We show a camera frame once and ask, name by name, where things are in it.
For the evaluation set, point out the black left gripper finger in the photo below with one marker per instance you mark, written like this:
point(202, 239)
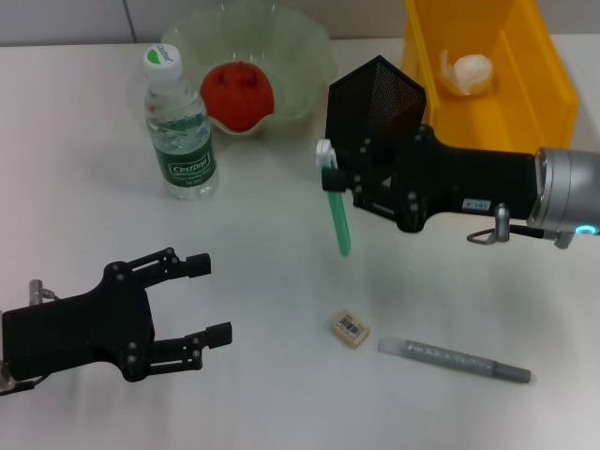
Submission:
point(173, 267)
point(187, 349)

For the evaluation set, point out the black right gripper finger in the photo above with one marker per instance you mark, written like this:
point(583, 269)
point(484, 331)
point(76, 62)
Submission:
point(370, 197)
point(370, 159)

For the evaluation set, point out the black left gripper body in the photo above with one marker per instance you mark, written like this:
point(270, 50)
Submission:
point(79, 333)

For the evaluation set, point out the beige eraser with barcode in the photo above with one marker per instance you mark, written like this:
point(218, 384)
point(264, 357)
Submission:
point(349, 328)

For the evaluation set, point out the translucent green fruit bowl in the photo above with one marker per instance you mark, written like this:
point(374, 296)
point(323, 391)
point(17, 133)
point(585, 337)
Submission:
point(290, 56)

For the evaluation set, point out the grey marker pen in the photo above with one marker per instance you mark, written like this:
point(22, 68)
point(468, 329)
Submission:
point(450, 358)

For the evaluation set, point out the yellow plastic bin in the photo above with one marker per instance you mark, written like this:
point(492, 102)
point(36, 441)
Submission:
point(515, 94)

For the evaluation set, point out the green white pen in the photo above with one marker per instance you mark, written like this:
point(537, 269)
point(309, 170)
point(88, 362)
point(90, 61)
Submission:
point(340, 220)

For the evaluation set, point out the white paper ball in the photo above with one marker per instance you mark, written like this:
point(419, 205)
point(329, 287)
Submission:
point(471, 72)

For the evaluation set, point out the black mesh pen holder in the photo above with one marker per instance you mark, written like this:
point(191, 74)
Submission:
point(356, 108)

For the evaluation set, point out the clear green-label water bottle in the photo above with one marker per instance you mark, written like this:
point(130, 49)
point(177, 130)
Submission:
point(185, 145)

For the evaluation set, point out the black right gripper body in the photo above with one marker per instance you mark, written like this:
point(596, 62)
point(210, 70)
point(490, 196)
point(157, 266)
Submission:
point(464, 183)

